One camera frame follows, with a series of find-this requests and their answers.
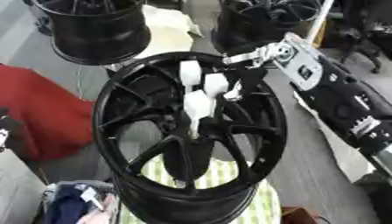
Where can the red cloth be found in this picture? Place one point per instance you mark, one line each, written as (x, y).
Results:
(41, 113)

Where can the black office chair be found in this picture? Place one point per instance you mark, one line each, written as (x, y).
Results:
(365, 32)

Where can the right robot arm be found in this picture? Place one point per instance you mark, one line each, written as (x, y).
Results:
(331, 93)

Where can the black spoked wheel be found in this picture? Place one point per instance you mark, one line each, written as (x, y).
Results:
(173, 204)

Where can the white pole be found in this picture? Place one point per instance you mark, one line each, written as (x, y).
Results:
(319, 22)

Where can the white sheet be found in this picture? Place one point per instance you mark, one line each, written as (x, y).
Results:
(166, 32)

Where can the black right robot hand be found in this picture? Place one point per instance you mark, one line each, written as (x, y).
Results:
(250, 77)

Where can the black wheel rim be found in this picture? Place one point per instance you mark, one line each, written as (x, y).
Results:
(97, 35)
(250, 26)

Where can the white pin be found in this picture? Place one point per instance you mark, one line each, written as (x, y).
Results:
(197, 105)
(216, 84)
(190, 72)

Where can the brown bag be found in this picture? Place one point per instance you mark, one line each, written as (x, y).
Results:
(297, 216)

